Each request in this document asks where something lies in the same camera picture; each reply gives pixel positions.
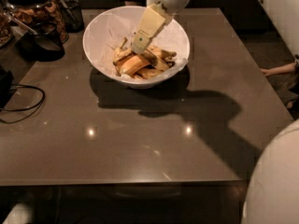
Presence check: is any black mesh pen cup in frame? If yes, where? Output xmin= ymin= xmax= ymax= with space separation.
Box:
xmin=58 ymin=0 xmax=84 ymax=33

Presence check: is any glass jar with black lid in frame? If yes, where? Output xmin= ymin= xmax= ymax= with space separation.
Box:
xmin=6 ymin=0 xmax=68 ymax=43

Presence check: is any black cable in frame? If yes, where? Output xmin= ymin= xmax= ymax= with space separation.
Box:
xmin=0 ymin=83 xmax=46 ymax=125

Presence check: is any metal spoon handle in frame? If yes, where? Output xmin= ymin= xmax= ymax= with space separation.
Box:
xmin=4 ymin=11 xmax=38 ymax=35

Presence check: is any bottom yellow banana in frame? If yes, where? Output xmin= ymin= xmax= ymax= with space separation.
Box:
xmin=133 ymin=68 xmax=162 ymax=79

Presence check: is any right brown banana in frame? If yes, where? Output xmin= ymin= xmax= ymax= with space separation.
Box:
xmin=149 ymin=46 xmax=177 ymax=67

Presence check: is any black mug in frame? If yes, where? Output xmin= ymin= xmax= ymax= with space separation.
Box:
xmin=18 ymin=22 xmax=64 ymax=62

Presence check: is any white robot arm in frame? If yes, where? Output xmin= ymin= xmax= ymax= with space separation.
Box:
xmin=241 ymin=120 xmax=299 ymax=224

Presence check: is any left brown stemmed banana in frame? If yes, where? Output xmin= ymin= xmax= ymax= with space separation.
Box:
xmin=113 ymin=37 xmax=134 ymax=65

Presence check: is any bright yellow banana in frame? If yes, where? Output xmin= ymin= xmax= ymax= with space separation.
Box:
xmin=120 ymin=55 xmax=150 ymax=76

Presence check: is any dark spotted top banana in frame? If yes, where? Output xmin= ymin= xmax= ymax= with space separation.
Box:
xmin=142 ymin=50 xmax=169 ymax=72

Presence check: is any white bowl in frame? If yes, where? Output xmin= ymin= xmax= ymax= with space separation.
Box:
xmin=82 ymin=7 xmax=190 ymax=89

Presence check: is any black device at left edge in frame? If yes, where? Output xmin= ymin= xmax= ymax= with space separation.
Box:
xmin=0 ymin=67 xmax=14 ymax=108

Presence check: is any person standing in background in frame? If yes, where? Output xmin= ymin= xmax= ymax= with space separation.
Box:
xmin=260 ymin=54 xmax=299 ymax=111

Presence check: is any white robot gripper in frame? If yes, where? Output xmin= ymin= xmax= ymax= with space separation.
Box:
xmin=132 ymin=0 xmax=190 ymax=54

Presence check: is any white object under table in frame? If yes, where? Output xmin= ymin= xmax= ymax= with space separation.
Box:
xmin=2 ymin=203 xmax=35 ymax=224

